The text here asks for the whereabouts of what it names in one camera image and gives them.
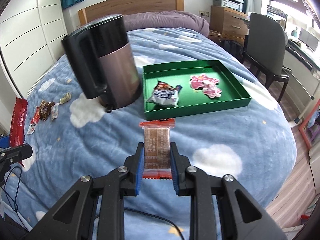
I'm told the brown oat snack bag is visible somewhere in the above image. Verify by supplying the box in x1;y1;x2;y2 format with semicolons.
39;100;55;121

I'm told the green tray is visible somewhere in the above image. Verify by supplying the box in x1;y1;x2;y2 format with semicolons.
142;60;251;121

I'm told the white desk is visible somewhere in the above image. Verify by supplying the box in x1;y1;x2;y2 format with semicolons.
284;36;319;119

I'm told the pink My Melody snack pouch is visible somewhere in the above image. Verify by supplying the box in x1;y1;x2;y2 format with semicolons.
189;74;222;99

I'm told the black office chair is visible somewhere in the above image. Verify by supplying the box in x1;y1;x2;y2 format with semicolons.
241;13;292;102

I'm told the olive green candy packet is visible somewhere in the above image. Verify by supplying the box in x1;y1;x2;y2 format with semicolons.
59;92;72;104

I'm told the clear pastel candy bag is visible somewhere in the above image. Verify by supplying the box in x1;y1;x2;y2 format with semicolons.
50;103;59;121

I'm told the blue white snack bag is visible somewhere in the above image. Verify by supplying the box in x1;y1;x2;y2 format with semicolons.
147;81;182;107

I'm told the grey printer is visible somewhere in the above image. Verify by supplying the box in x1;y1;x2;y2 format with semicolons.
213;0;245;12

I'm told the black cable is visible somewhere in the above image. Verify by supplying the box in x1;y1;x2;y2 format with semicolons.
123;205;186;240

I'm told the orange wafer biscuit packet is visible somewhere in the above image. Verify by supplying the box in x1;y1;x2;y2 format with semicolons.
139;119;175;179

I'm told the purple duvet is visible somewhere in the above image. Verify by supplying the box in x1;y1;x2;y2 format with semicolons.
123;10;210;37

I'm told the wooden drawer cabinet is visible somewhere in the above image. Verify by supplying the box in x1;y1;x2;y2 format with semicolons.
208;5;249;46

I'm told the white wardrobe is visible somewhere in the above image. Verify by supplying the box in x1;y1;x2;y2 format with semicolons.
1;0;67;98

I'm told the wall power socket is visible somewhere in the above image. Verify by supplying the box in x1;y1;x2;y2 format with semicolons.
199;10;210;17

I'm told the computer monitor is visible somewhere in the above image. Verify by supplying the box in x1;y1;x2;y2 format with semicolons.
298;28;319;51

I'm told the blue cloud-pattern blanket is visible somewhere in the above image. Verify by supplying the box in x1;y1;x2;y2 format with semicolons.
1;28;297;239

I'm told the black and bronze kettle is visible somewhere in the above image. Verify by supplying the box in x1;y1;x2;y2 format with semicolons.
61;14;142;113

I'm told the dark red snack bar wrapper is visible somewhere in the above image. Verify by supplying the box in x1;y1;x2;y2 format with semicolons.
10;98;28;147

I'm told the wooden headboard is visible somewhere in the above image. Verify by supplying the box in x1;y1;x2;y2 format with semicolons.
78;0;184;26

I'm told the red spicy strip packet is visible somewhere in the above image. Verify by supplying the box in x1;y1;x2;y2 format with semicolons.
27;107;40;135

